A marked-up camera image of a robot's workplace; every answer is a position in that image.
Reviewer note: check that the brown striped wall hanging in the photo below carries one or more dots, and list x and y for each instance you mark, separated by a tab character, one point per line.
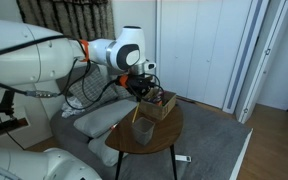
67	16

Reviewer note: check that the red pen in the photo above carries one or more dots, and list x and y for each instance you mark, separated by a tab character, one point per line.
114	126

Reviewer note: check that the clear plastic cup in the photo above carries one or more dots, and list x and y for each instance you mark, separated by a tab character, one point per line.
143	130

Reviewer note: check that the white wardrobe doors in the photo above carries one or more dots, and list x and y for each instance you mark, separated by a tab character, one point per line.
197	40

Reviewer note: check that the white door with blue stripe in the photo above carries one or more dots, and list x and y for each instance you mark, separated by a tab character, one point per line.
245	56

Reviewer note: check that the white power strip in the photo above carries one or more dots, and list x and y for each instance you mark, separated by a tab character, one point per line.
183	158

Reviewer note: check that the round wooden side table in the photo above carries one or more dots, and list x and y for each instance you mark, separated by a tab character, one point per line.
164	133

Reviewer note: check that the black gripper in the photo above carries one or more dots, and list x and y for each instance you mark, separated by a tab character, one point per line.
140	83

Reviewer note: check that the white pillow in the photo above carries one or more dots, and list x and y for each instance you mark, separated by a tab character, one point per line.
99	150

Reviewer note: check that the grey floor rug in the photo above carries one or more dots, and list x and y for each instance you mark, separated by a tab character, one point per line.
210	140

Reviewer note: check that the yellow pencil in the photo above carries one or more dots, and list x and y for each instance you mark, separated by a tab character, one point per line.
135	113

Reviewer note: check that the cardboard stationery box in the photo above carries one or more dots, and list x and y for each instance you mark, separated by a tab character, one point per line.
160	108

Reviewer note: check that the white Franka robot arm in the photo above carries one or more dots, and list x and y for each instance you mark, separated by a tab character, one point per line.
24	60

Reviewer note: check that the checkered cushion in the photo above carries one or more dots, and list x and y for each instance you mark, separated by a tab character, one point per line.
94	88

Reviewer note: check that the black mount bracket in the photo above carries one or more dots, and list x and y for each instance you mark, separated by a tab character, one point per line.
7	123

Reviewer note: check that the crumpled white cloth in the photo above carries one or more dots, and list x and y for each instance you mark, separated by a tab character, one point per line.
72	107

